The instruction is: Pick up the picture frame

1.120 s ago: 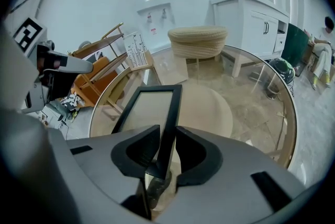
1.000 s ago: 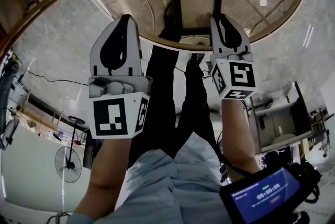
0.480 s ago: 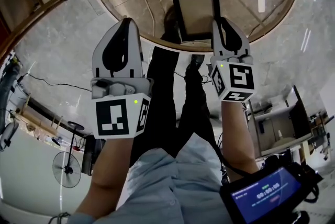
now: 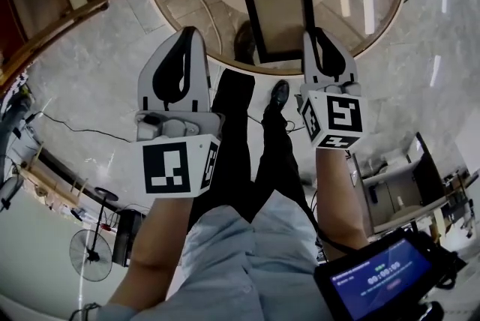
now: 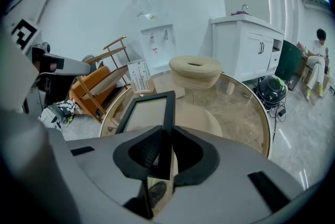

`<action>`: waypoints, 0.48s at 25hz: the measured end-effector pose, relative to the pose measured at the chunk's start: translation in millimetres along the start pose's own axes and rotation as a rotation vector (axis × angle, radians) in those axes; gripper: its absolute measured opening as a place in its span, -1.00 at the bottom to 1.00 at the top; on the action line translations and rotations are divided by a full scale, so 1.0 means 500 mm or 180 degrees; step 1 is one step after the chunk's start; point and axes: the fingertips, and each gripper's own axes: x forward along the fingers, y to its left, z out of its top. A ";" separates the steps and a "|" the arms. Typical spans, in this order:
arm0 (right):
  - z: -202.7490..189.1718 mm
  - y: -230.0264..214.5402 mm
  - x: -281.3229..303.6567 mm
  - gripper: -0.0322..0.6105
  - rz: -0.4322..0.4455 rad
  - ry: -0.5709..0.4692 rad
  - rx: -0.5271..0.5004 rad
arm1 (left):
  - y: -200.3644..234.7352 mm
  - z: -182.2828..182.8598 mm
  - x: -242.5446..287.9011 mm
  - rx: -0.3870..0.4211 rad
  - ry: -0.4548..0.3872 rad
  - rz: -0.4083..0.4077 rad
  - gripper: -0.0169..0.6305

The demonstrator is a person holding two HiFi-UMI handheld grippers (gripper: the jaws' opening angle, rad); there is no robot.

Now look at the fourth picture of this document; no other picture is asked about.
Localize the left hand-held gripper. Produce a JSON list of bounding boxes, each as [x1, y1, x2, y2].
[[133, 26, 226, 197]]

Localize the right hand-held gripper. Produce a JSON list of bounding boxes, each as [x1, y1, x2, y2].
[[298, 27, 368, 151]]

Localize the black picture frame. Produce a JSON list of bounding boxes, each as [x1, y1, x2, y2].
[[241, 0, 316, 65]]

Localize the person's right forearm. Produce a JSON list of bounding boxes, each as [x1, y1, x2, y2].
[[314, 146, 371, 263]]

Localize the person's left forearm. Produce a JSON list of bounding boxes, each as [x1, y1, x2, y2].
[[106, 195, 194, 313]]

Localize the person's right black shoe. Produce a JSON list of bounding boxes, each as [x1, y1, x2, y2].
[[264, 79, 290, 114]]

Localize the person's black trousers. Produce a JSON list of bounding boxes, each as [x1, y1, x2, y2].
[[187, 67, 320, 238]]

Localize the brown wooden open cabinet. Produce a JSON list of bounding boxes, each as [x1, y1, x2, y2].
[[352, 131, 470, 238]]

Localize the black floor box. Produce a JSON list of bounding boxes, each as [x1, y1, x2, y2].
[[112, 208, 147, 268]]

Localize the black white striped blanket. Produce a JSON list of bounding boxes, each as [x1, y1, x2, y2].
[[0, 70, 31, 103]]

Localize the black standing fan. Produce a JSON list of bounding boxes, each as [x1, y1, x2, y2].
[[69, 187, 119, 283]]

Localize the person's light blue shirt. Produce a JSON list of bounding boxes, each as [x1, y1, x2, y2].
[[97, 190, 331, 321]]

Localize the black tablet with blue screen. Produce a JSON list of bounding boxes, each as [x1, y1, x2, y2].
[[313, 229, 457, 321]]

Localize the white floor cable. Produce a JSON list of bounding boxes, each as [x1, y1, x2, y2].
[[149, 0, 222, 50]]

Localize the thin black cable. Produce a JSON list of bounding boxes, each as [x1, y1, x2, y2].
[[37, 111, 136, 144]]

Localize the wooden tray with items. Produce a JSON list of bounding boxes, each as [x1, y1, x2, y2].
[[18, 141, 91, 210]]

